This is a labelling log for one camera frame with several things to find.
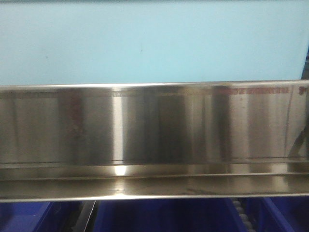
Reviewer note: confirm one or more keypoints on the dark blue bin lower left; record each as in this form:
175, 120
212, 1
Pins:
36, 216

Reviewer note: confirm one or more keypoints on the dark blue bin lower right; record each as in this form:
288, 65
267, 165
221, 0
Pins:
278, 214

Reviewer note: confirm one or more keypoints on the steel shelf front lip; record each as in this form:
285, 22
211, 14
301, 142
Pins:
152, 141

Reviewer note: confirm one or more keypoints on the dark blue bin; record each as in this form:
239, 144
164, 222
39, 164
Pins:
36, 216
169, 215
278, 214

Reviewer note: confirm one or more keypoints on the light blue bin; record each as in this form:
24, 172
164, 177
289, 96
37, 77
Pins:
151, 41

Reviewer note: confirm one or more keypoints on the dark blue bin lower middle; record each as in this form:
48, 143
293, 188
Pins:
169, 215

